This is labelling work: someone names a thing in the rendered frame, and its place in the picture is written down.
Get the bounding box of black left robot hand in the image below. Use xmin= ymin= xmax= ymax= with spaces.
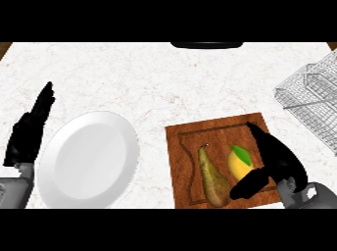
xmin=3 ymin=81 xmax=58 ymax=168

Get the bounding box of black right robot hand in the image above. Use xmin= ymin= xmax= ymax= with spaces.
xmin=230 ymin=122 xmax=309 ymax=201

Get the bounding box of yellow lemon with green leaf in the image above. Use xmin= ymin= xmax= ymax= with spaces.
xmin=228 ymin=144 xmax=258 ymax=182

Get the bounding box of brown wooden cutting board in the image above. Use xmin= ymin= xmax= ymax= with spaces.
xmin=164 ymin=112 xmax=287 ymax=210

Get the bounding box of white oval plate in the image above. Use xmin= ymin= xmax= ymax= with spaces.
xmin=36 ymin=110 xmax=142 ymax=210

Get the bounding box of brown-green pear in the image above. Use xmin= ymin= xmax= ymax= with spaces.
xmin=197 ymin=143 xmax=235 ymax=209

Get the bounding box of black rounded appliance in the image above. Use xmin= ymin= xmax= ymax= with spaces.
xmin=169 ymin=41 xmax=244 ymax=50

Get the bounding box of silver wire tiered basket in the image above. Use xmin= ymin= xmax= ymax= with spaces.
xmin=274 ymin=43 xmax=337 ymax=169

